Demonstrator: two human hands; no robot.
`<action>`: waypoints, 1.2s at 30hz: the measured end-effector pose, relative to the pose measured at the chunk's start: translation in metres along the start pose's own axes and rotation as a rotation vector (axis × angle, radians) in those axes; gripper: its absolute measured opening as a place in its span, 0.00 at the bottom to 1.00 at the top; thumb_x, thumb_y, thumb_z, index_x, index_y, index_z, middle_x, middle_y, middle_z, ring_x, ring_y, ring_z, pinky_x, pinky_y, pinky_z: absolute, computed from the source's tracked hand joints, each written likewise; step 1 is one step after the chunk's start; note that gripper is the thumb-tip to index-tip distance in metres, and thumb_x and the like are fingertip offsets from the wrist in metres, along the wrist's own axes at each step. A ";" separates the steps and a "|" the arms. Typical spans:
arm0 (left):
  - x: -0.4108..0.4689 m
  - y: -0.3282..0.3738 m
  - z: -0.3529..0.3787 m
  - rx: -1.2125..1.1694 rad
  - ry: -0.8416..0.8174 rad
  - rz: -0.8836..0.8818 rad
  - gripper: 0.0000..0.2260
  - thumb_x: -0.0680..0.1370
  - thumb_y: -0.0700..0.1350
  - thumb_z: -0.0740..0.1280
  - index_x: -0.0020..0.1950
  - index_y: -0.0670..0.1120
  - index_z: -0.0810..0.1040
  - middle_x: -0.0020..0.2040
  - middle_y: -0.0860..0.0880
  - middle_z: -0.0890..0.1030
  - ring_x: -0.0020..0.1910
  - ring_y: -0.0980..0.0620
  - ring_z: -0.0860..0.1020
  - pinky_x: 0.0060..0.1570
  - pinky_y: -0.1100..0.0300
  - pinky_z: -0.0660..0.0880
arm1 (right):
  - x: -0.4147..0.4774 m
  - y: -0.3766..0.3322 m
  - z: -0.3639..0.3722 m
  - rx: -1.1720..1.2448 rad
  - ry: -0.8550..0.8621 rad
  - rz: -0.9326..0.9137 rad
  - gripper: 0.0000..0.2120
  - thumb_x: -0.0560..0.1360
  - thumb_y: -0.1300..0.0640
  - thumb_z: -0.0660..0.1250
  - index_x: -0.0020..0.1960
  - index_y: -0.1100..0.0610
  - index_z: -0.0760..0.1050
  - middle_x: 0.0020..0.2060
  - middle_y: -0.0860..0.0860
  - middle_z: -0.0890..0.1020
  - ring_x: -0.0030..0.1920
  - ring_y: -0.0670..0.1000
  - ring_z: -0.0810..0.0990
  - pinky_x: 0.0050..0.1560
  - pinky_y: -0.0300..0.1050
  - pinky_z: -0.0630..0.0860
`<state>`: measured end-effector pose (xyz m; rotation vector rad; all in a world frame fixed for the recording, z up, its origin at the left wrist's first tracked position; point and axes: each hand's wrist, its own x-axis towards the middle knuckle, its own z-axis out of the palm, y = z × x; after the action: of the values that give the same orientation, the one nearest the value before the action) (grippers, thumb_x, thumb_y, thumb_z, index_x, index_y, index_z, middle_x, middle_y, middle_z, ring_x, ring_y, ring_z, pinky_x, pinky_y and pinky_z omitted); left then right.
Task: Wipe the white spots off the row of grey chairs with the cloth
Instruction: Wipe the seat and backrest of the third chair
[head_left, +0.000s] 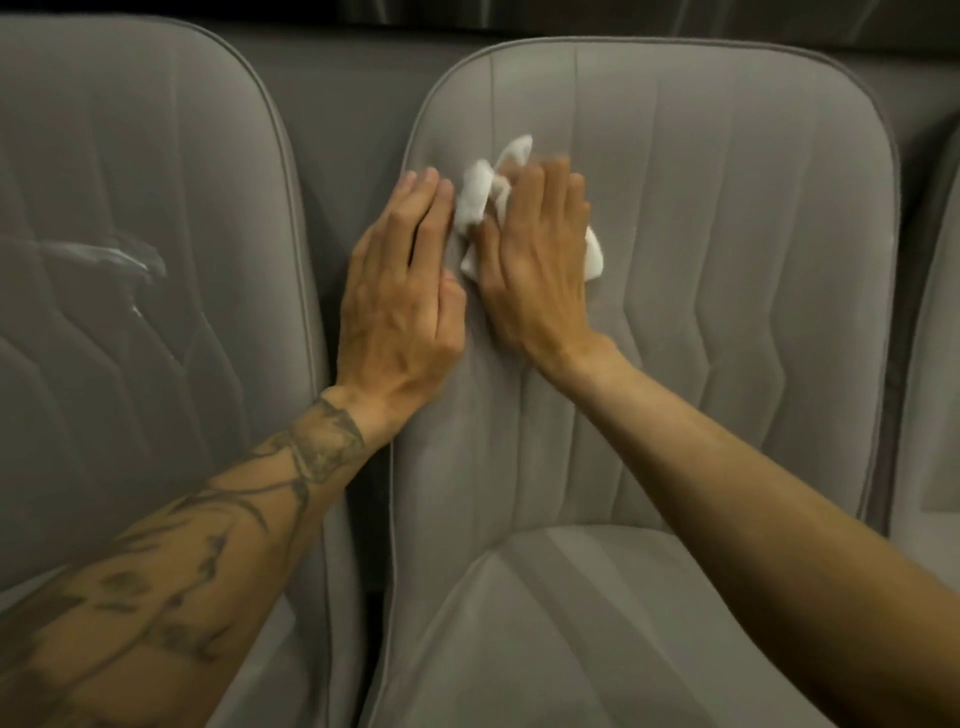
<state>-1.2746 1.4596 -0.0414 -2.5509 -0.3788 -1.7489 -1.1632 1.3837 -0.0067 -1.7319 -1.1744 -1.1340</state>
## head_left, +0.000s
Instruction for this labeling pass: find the black metal wall strip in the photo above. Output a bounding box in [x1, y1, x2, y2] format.
[337, 0, 960, 31]

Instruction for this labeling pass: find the grey padded chair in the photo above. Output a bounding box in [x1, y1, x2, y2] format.
[0, 13, 369, 728]
[359, 35, 901, 728]
[866, 127, 960, 594]

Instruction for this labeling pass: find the person's right forearm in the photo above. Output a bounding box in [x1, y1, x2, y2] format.
[554, 337, 960, 728]

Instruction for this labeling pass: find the person's left hand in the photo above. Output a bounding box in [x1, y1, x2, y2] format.
[322, 166, 468, 451]

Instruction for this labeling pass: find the person's right hand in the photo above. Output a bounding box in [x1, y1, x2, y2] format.
[470, 155, 635, 391]

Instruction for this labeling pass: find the white cleaning cloth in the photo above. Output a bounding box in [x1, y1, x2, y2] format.
[453, 134, 606, 283]

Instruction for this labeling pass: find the person's left forearm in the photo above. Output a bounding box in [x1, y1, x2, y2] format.
[0, 386, 376, 728]

